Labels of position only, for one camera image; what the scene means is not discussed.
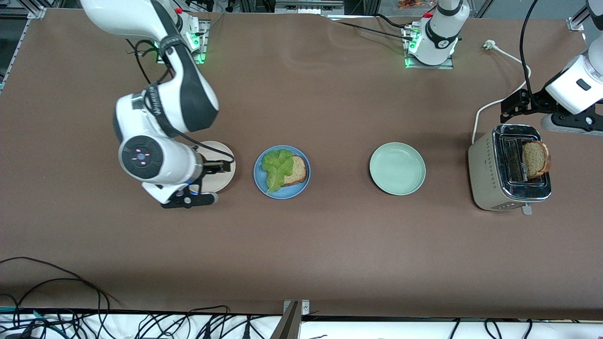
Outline brown bread slice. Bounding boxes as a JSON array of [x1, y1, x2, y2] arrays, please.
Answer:
[[283, 155, 308, 186], [522, 141, 552, 178]]

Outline green lettuce leaf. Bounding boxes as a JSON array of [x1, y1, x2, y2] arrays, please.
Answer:
[[261, 149, 295, 194]]

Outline beige round plate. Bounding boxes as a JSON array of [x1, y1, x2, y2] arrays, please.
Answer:
[[191, 141, 236, 194]]

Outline blue round plate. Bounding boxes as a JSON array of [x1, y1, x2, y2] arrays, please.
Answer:
[[253, 145, 311, 200]]

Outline light green round plate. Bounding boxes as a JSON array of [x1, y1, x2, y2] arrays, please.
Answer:
[[369, 142, 426, 196]]

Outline silver two-slot toaster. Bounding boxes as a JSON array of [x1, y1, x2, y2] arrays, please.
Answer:
[[468, 124, 553, 216]]

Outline white toaster power cord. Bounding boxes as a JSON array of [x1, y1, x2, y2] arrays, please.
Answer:
[[472, 40, 532, 144]]

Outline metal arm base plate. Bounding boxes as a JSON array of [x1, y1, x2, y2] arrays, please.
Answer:
[[186, 19, 210, 64], [404, 24, 455, 70]]

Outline black arm base cable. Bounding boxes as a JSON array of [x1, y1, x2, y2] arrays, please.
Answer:
[[330, 14, 415, 40]]

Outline tangled black floor cables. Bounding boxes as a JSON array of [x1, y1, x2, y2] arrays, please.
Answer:
[[0, 301, 603, 339]]

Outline black looped table cable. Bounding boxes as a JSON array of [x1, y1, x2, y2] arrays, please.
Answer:
[[0, 257, 121, 311]]

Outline metal table edge bracket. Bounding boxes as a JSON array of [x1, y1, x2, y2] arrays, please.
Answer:
[[271, 300, 310, 339]]

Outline aluminium frame rail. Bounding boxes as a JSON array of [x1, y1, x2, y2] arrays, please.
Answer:
[[275, 0, 344, 15]]

